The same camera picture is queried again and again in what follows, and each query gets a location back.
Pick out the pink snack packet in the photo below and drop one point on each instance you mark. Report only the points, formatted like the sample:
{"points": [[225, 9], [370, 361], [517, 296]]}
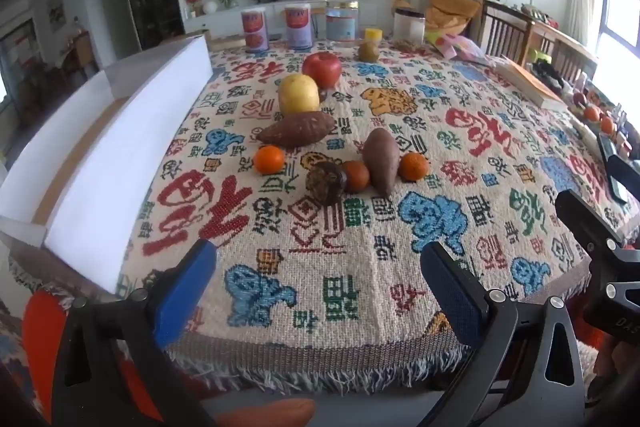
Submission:
{"points": [[457, 46]]}

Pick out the white round vase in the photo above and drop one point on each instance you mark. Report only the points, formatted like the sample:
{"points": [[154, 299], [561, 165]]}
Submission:
{"points": [[211, 7]]}

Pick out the wide brown sweet potato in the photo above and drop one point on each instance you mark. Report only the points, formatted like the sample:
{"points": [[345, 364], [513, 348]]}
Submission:
{"points": [[295, 129]]}

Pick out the small dark mangosteen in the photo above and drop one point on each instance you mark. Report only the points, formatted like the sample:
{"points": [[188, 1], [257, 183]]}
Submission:
{"points": [[324, 95]]}

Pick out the person's right hand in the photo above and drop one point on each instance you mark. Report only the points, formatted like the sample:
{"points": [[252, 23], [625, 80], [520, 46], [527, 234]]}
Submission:
{"points": [[612, 367]]}

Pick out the red apple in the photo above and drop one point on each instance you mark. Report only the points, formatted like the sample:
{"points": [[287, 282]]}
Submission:
{"points": [[322, 68]]}

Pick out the orange yellow cloth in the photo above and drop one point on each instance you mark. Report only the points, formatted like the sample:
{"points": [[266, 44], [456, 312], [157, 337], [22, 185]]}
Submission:
{"points": [[450, 9]]}

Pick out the brown round fruit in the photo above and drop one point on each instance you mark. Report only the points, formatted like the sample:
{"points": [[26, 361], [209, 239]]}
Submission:
{"points": [[357, 177]]}

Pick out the yellow pear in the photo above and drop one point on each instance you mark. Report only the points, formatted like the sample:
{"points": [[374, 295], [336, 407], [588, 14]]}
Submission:
{"points": [[298, 94]]}

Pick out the yellow capped bottle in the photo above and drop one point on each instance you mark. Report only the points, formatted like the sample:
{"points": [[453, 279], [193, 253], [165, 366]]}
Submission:
{"points": [[372, 35]]}

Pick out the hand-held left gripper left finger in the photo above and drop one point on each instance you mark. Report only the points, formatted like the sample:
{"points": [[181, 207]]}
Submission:
{"points": [[185, 292]]}

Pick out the dark wooden chair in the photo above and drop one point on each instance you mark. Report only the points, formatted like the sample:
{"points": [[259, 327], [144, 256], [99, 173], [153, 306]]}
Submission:
{"points": [[502, 27]]}

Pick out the orange tangerine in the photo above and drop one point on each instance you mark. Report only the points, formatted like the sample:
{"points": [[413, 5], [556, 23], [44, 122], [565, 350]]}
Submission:
{"points": [[269, 160], [414, 167], [607, 125], [592, 113]]}

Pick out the white television cabinet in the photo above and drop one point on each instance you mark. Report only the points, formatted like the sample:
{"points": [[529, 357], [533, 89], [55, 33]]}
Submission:
{"points": [[225, 19]]}

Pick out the patterned rug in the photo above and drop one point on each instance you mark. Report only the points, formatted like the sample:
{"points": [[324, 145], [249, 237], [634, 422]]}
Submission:
{"points": [[20, 357]]}

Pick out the blue label jar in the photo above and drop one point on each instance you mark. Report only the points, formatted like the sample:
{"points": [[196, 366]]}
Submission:
{"points": [[343, 21]]}

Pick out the framed wall picture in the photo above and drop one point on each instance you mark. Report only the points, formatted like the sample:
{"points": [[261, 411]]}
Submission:
{"points": [[56, 10]]}

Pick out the green small item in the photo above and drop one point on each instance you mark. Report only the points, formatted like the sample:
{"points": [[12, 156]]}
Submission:
{"points": [[541, 55]]}

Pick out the pointed brown sweet potato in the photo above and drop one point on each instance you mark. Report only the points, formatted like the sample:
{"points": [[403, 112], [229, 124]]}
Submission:
{"points": [[381, 159]]}

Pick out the clear jar with black lid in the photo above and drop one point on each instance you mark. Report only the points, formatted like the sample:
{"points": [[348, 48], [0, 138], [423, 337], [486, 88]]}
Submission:
{"points": [[409, 27]]}

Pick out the black remote control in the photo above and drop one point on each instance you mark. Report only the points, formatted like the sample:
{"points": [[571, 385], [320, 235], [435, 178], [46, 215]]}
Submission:
{"points": [[606, 147]]}

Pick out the orange oblong object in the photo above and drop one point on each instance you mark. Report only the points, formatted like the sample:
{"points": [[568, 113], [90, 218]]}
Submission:
{"points": [[275, 413]]}

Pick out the printed woven tablecloth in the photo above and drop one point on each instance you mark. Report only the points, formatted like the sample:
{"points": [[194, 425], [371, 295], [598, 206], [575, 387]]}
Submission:
{"points": [[350, 257]]}

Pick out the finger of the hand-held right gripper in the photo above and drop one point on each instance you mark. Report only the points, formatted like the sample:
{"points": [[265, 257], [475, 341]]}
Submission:
{"points": [[627, 177], [582, 214]]}

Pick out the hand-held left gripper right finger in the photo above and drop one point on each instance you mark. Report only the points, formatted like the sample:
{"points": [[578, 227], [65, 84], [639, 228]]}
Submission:
{"points": [[450, 292]]}

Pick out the wooden side cabinet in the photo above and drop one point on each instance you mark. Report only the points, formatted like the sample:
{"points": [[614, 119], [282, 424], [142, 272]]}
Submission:
{"points": [[79, 52]]}

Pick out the thick beige book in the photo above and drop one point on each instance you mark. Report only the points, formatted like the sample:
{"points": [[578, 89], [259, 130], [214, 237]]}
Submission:
{"points": [[532, 83]]}

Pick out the red label can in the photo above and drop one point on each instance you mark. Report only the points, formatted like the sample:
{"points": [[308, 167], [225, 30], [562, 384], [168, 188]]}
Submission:
{"points": [[255, 31]]}

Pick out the green kiwi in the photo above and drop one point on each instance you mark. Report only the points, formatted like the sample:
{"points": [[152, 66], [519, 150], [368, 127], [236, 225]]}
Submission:
{"points": [[368, 51]]}

